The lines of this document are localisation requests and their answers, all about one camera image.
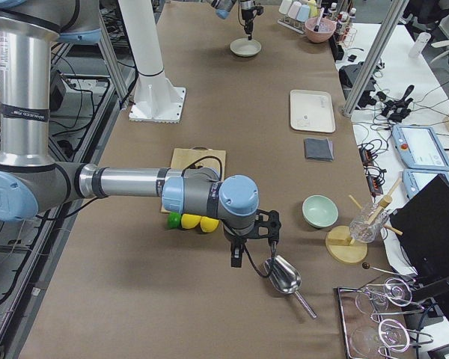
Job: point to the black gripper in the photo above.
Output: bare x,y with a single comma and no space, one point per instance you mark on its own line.
246,15
235,239

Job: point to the wooden cutting board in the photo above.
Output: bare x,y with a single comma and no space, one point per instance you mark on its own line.
196,162

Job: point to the pastel cup rack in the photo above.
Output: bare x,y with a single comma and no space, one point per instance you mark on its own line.
294,14

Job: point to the wooden cup stand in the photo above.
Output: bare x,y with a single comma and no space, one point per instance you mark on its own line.
343,247

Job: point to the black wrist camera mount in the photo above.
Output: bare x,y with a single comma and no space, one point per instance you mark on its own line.
267,226

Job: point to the copper wire bottle rack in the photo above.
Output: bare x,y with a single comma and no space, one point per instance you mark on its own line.
343,17

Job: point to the cream rectangular tray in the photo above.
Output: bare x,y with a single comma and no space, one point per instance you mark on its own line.
311,111

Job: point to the steel scoop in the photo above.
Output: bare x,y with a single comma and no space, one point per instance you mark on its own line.
287,280

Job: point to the blue teach pendant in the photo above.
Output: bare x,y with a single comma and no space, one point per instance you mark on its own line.
419,148
414,180

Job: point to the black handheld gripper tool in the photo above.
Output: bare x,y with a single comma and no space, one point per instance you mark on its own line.
396,110

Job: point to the clear glass cup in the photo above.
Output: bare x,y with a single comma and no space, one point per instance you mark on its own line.
367,225

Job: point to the mint green bowl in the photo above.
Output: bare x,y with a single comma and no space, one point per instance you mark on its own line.
319,211

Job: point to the wire glass rack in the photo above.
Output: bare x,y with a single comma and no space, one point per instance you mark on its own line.
370,319

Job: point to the blue teach pendant far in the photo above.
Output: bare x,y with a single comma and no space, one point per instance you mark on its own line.
419,148

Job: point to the aluminium frame post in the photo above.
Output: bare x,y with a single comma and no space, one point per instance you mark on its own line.
381,40

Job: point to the black monitor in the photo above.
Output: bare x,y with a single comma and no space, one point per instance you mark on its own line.
424,221

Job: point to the yellow lemon lower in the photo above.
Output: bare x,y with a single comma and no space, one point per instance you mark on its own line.
208,225

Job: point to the grey folded cloth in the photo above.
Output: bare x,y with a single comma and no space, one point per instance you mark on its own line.
319,149

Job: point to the blue teach pendant near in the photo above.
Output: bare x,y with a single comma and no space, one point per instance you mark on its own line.
414,180

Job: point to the yellow lemon upper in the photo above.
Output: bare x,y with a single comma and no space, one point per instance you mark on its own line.
189,221

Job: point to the beige round plate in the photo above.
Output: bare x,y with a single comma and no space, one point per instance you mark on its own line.
245,48

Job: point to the yellow lemon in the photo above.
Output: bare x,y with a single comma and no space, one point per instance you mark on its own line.
208,225
189,221

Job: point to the green lime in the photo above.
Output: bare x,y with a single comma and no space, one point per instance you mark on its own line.
174,220

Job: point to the pink bowl with ice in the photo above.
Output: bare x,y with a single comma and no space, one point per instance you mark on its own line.
326,29

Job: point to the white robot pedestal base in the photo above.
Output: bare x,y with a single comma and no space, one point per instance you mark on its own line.
155,98

